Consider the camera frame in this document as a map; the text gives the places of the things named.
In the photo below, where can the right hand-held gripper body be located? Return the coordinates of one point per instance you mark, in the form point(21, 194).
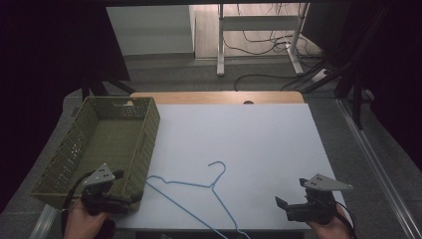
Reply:
point(315, 209)

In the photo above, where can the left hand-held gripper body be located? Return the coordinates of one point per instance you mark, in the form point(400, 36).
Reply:
point(99, 199)

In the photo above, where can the person's right hand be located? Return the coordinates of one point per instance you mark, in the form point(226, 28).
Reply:
point(331, 230)

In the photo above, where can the person's left hand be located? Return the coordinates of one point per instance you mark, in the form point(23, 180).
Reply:
point(81, 225)

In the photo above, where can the olive green plastic basket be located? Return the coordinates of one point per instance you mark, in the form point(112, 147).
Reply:
point(112, 142)

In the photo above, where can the white table mat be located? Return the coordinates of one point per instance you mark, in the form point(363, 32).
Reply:
point(249, 139)

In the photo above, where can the white power strip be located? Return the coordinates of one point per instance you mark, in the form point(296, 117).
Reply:
point(319, 75)

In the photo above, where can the wooden table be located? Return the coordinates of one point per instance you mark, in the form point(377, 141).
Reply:
point(205, 98)

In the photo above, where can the dark curtain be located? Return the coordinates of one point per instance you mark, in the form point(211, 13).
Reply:
point(43, 83)
point(401, 83)

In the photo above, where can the black metal stand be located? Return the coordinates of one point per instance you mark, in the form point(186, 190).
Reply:
point(351, 59)

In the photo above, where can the white panel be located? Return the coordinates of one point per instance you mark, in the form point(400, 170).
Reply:
point(149, 30)

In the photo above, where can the grey metal rail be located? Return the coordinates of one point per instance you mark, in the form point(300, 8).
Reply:
point(381, 172)

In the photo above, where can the white metal desk frame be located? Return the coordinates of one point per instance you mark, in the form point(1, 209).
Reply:
point(258, 23)

